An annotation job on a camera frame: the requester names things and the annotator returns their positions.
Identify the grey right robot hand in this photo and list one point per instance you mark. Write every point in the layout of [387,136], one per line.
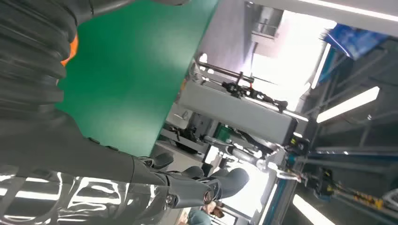
[77,155]

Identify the green table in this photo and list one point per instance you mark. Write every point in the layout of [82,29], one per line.
[130,77]

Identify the person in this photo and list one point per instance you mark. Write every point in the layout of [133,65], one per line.
[199,219]

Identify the grey white robot stand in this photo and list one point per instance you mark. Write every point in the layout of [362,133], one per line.
[236,111]

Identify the ceiling light bar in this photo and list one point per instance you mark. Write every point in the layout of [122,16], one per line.
[311,211]
[348,105]

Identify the blue banner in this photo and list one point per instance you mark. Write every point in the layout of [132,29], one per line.
[354,40]

